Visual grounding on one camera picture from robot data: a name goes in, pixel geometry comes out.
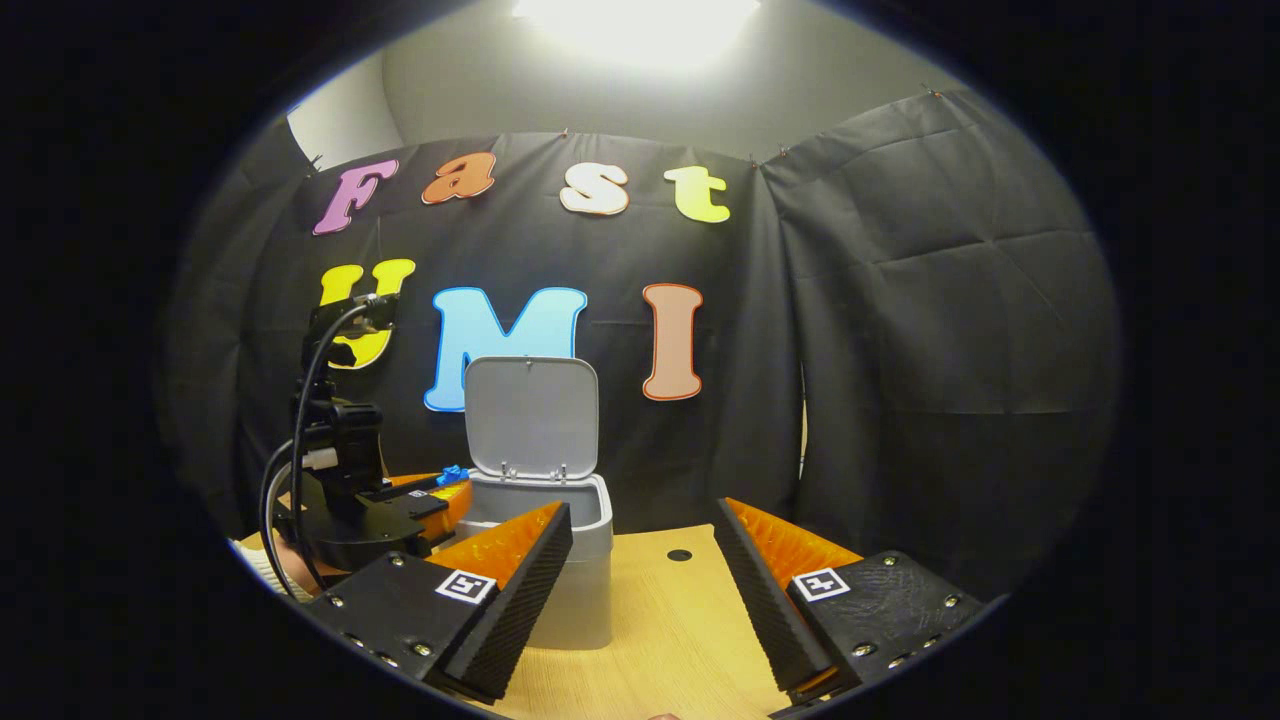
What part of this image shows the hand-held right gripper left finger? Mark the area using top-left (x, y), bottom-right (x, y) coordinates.
top-left (305, 500), bottom-right (576, 704)

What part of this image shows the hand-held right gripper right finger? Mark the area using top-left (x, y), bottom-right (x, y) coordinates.
top-left (712, 497), bottom-right (1006, 706)

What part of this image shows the white desktop garbage bin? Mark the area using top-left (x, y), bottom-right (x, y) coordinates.
top-left (455, 355), bottom-right (614, 651)

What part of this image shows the wooden desktop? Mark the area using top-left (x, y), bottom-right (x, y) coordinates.
top-left (235, 470), bottom-right (831, 720)

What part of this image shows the black backdrop cloth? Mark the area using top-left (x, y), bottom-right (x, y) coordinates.
top-left (160, 88), bottom-right (1121, 601)

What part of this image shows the ceiling light panel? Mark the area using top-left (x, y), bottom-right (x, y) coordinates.
top-left (510, 0), bottom-right (766, 73)

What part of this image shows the black camera cable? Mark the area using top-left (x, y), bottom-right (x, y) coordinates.
top-left (258, 300), bottom-right (373, 593)

